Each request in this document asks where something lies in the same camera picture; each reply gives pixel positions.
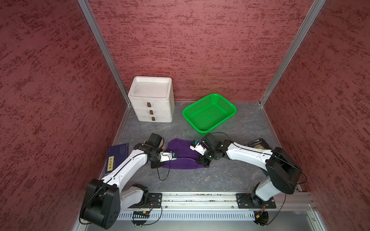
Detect purple dishcloth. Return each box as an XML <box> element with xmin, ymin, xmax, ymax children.
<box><xmin>163</xmin><ymin>139</ymin><xmax>204</xmax><ymax>170</ymax></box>

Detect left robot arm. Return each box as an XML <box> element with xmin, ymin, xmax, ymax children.
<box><xmin>79</xmin><ymin>133</ymin><xmax>164</xmax><ymax>230</ymax></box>

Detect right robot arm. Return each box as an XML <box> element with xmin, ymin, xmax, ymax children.
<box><xmin>190</xmin><ymin>133</ymin><xmax>302</xmax><ymax>208</ymax></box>

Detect blue book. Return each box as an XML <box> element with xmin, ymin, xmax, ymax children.
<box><xmin>105</xmin><ymin>143</ymin><xmax>129</xmax><ymax>175</ymax></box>

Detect green plastic basket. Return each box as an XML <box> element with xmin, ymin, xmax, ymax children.
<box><xmin>183</xmin><ymin>93</ymin><xmax>237</xmax><ymax>135</ymax></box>

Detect black paperback book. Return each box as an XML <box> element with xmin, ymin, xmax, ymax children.
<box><xmin>246</xmin><ymin>138</ymin><xmax>272</xmax><ymax>150</ymax></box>

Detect white three-drawer box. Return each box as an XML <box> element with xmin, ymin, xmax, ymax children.
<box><xmin>128</xmin><ymin>76</ymin><xmax>175</xmax><ymax>123</ymax></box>

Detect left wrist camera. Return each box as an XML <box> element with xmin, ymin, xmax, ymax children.
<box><xmin>160</xmin><ymin>152</ymin><xmax>177</xmax><ymax>162</ymax></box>

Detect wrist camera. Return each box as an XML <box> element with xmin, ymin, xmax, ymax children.
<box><xmin>160</xmin><ymin>152</ymin><xmax>177</xmax><ymax>162</ymax></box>
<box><xmin>190</xmin><ymin>140</ymin><xmax>207</xmax><ymax>156</ymax></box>

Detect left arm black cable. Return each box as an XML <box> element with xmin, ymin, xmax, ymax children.
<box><xmin>156</xmin><ymin>160</ymin><xmax>172</xmax><ymax>182</ymax></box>

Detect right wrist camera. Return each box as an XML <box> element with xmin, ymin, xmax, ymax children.
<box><xmin>190</xmin><ymin>140</ymin><xmax>207</xmax><ymax>156</ymax></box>

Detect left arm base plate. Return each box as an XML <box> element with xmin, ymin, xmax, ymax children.
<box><xmin>120</xmin><ymin>192</ymin><xmax>162</xmax><ymax>210</ymax></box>

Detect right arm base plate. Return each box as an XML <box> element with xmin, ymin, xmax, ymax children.
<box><xmin>236</xmin><ymin>193</ymin><xmax>277</xmax><ymax>209</ymax></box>

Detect aluminium mounting rail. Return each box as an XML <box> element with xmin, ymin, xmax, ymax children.
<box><xmin>103</xmin><ymin>191</ymin><xmax>317</xmax><ymax>214</ymax></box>

